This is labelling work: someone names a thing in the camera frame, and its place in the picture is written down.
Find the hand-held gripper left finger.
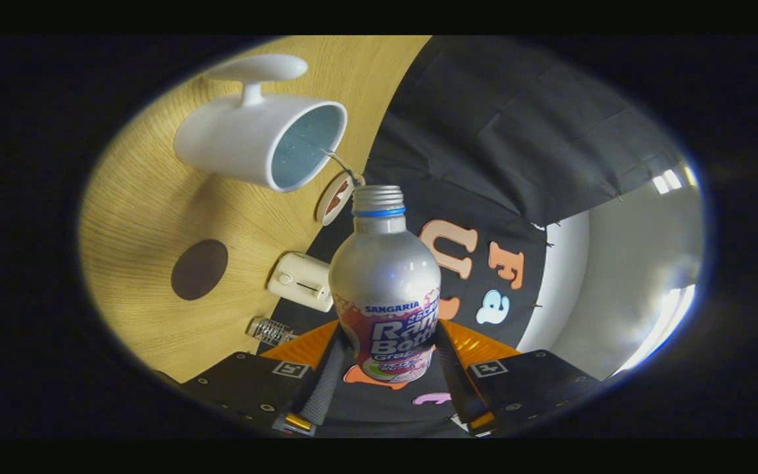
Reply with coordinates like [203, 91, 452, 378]
[178, 321, 343, 436]

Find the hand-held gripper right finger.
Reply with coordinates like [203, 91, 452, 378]
[433, 319, 603, 435]

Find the silver juice bottle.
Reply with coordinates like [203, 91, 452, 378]
[328, 185, 442, 384]

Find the dark round coaster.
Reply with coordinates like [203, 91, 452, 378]
[170, 239, 229, 302]

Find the white cup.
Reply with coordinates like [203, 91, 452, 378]
[173, 54, 348, 193]

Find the white toaster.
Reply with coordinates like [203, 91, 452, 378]
[267, 252, 334, 313]

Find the white plate with food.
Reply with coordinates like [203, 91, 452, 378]
[315, 172, 357, 226]

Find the ceiling light panel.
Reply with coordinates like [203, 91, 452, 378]
[616, 284, 695, 374]
[652, 169, 683, 194]

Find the wooden table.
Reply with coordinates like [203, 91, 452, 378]
[80, 36, 432, 382]

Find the wire utensil holder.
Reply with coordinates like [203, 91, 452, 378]
[246, 317, 297, 348]

